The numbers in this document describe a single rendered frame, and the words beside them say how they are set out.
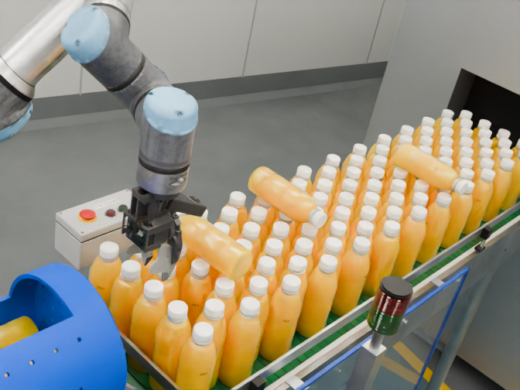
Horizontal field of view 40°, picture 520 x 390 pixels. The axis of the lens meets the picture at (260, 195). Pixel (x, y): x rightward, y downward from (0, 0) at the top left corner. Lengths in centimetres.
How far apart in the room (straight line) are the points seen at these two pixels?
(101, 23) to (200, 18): 331
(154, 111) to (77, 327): 38
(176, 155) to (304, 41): 392
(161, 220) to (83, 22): 37
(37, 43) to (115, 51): 53
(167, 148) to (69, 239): 51
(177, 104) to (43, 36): 61
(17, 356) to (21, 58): 80
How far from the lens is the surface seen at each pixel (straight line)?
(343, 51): 540
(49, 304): 143
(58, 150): 406
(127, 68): 126
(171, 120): 119
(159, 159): 122
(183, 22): 447
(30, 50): 176
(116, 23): 127
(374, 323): 141
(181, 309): 143
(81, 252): 164
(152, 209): 129
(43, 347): 120
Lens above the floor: 207
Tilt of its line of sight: 32 degrees down
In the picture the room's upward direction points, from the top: 13 degrees clockwise
